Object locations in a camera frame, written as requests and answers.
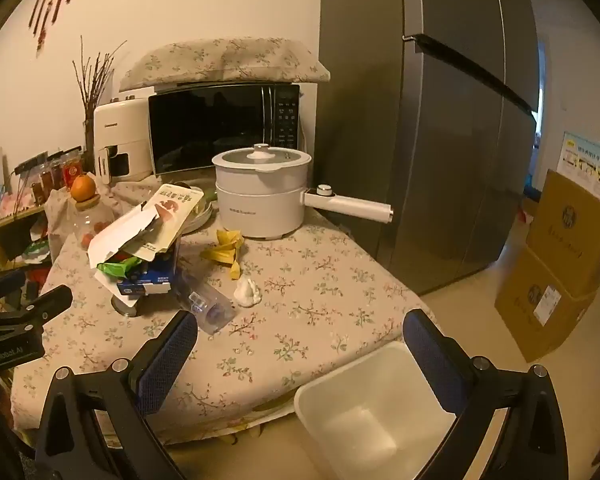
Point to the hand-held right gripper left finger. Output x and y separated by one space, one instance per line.
165 360

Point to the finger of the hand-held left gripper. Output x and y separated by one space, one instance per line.
45 305
2 282

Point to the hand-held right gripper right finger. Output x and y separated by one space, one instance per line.
430 360

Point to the clear plastic bottle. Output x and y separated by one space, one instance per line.
207 310

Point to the metal can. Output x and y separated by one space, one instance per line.
125 306

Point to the green snack bag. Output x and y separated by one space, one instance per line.
112 267

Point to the blue snack box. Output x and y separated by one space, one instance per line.
150 280

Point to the white plastic bin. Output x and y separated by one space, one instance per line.
350 410

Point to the white tissue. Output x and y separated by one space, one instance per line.
246 294

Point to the torn white paper carton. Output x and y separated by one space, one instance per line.
130 230

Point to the banana peel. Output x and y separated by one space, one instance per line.
225 252

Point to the wooden shelf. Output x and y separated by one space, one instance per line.
10 220

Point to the clear jar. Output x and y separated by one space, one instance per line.
97 220

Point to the orange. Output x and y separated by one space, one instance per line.
83 187

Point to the red label seasoning jar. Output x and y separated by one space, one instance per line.
72 172

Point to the white floral bowl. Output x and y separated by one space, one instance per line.
202 215

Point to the white electric cooking pot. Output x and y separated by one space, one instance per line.
260 200

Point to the white air fryer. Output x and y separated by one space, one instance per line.
120 130

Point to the grey refrigerator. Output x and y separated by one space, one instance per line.
430 160

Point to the dried twig bunch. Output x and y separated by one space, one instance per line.
92 80

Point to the black microwave oven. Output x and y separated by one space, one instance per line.
205 125

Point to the floral cloth cover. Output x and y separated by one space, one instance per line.
220 57

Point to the wall poster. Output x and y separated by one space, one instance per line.
590 165

